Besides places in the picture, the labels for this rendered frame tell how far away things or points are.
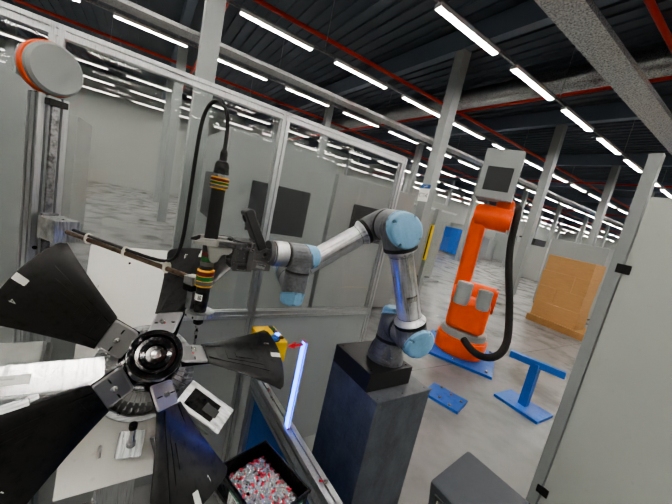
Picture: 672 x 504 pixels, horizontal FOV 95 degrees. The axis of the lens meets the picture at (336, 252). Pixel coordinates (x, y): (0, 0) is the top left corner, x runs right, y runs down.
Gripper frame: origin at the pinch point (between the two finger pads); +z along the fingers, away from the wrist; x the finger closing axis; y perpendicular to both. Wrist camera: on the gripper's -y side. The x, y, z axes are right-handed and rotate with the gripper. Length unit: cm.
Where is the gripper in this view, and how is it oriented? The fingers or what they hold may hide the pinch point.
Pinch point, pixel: (198, 237)
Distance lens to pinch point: 84.9
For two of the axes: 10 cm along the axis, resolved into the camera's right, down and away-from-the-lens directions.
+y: -2.1, 9.7, 1.5
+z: -8.1, -0.9, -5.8
